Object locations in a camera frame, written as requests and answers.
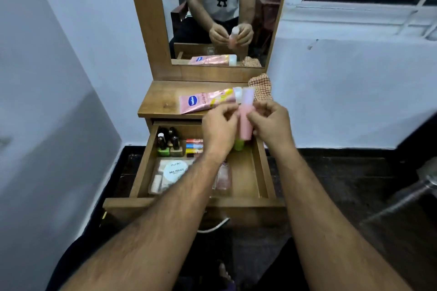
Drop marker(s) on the person's foot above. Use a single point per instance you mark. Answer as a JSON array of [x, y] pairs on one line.
[[225, 277]]

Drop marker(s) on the green nail polish bottle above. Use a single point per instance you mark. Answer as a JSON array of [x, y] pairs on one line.
[[163, 149]]

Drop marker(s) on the person's left hand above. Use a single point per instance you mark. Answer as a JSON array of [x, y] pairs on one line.
[[216, 132]]

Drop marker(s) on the beige nail polish bottle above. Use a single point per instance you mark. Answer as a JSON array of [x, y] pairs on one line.
[[176, 150]]

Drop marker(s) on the wooden dressing table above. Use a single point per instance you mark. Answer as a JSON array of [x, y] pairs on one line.
[[164, 98]]

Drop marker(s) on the person's right forearm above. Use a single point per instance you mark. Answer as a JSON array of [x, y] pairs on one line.
[[317, 219]]

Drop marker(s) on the clear packet with round label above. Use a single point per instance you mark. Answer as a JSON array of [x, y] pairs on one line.
[[174, 172]]

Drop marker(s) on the small green bottle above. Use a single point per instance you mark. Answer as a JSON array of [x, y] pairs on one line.
[[239, 145]]

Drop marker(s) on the orange checked cloth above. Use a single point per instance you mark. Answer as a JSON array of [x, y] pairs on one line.
[[261, 87]]

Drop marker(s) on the person's right fingers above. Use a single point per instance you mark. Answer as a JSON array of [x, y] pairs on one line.
[[258, 110]]

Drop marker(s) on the dark nail polish bottle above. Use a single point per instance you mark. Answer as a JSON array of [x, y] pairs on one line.
[[172, 131]]

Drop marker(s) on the wooden drawer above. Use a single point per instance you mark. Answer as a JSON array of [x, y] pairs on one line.
[[245, 178]]

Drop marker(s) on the red lip balm stick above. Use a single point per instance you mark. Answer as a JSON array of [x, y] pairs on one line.
[[194, 141]]

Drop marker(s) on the person's black trousers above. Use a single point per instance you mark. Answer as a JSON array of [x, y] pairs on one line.
[[201, 260]]

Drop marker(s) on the person's left fingers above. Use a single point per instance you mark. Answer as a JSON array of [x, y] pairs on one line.
[[229, 110]]

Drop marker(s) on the blue lip balm stick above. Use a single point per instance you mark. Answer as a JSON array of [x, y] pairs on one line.
[[194, 146]]

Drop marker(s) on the yellow lip balm stick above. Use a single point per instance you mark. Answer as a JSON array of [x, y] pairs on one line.
[[194, 151]]

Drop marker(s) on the person's right hand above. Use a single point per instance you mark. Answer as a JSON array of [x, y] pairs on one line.
[[273, 127]]

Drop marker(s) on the pink bottle with translucent cap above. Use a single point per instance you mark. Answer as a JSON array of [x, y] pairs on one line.
[[245, 123]]

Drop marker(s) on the grey metal pipe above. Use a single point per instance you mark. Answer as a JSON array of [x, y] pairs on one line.
[[403, 195]]

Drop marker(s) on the pink lotion tube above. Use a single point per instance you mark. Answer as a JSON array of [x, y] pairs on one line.
[[201, 100]]

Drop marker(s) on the clear pinkish plastic packet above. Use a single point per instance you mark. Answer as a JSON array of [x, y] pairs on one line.
[[223, 178]]

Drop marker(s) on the person's left forearm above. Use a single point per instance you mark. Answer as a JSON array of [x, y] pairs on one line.
[[164, 229]]

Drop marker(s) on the white framed window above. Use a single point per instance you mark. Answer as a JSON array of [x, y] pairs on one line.
[[362, 7]]

